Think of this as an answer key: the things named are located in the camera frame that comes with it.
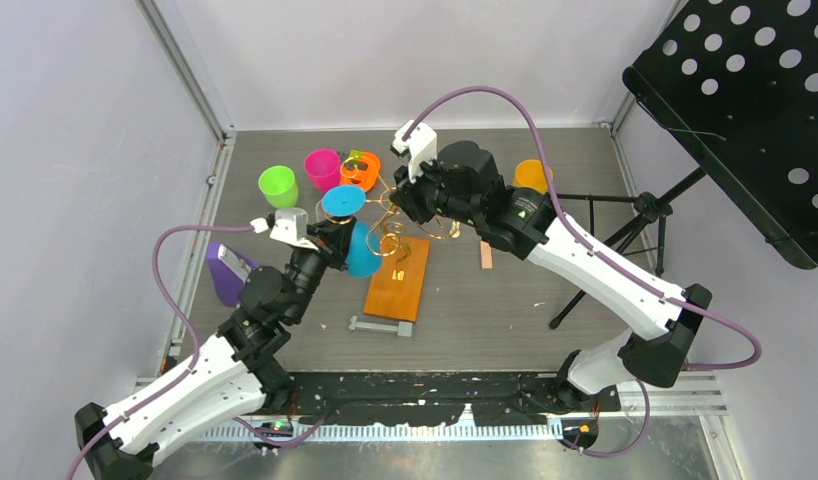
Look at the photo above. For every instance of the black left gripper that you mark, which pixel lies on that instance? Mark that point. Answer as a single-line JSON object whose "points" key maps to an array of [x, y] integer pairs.
{"points": [[333, 239]]}

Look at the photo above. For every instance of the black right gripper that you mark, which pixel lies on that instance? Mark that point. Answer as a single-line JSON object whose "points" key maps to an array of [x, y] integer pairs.
{"points": [[408, 194]]}

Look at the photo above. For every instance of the blue plastic wine glass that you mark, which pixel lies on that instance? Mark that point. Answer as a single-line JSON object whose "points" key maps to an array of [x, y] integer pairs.
{"points": [[343, 203]]}

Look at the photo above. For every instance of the gold wire wine glass rack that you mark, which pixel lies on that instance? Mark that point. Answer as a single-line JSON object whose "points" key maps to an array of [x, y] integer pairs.
{"points": [[395, 290]]}

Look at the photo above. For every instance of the green plastic wine glass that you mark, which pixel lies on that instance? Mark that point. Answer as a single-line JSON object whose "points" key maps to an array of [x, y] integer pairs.
{"points": [[279, 187]]}

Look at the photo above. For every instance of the orange plastic wine glass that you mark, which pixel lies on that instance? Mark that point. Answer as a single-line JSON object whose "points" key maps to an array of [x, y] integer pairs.
{"points": [[533, 174]]}

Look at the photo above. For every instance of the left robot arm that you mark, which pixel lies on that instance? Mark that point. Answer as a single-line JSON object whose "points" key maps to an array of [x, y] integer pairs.
{"points": [[233, 373]]}

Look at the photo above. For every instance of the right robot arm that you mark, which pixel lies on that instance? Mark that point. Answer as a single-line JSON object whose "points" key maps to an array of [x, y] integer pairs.
{"points": [[462, 183]]}

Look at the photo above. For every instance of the clear wine glass left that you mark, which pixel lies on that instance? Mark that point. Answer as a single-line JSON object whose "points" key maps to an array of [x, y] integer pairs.
{"points": [[320, 214]]}

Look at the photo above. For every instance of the pink plastic wine glass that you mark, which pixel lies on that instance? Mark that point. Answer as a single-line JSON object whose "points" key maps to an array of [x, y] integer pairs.
{"points": [[323, 168]]}

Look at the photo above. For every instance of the orange plastic bowl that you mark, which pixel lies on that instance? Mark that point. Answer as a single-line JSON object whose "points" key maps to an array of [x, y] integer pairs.
{"points": [[363, 174]]}

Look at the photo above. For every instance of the small wooden block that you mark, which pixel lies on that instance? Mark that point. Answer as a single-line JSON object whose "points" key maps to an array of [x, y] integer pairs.
{"points": [[486, 256]]}

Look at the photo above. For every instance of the purple box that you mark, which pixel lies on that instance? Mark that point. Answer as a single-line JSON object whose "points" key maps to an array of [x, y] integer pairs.
{"points": [[228, 270]]}

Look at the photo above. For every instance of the grey bolt tool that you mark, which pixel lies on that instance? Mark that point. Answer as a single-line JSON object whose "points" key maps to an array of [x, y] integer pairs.
{"points": [[400, 328]]}

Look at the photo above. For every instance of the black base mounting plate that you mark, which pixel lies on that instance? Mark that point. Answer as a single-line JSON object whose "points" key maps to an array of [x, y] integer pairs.
{"points": [[429, 399]]}

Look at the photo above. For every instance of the black perforated music stand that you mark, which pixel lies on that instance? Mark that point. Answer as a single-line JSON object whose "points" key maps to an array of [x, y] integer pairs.
{"points": [[736, 85]]}

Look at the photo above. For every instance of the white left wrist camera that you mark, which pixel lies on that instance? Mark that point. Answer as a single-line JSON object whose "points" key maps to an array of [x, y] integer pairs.
{"points": [[286, 225]]}

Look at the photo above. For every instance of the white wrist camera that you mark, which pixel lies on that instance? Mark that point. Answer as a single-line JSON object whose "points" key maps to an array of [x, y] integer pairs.
{"points": [[417, 143], [286, 225]]}

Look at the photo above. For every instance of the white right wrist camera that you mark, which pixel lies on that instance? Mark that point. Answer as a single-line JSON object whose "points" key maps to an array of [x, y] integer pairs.
{"points": [[417, 143]]}

